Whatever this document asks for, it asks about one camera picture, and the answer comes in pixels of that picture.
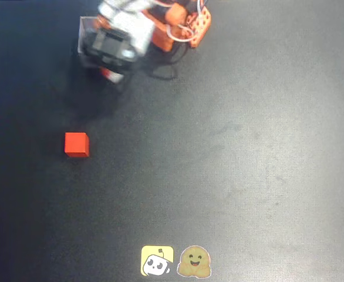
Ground white cardboard box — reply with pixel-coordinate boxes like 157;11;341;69
77;15;104;69

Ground red cube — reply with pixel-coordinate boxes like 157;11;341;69
63;132;90;159

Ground black mat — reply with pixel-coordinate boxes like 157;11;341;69
0;0;344;282

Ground yellow robot sticker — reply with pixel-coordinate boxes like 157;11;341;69
140;245;175;277

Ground hugging face emoji sticker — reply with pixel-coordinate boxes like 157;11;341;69
176;245;213;278

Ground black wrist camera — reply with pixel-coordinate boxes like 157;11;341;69
82;27;138;69

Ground white cable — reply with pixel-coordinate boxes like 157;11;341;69
165;0;210;42

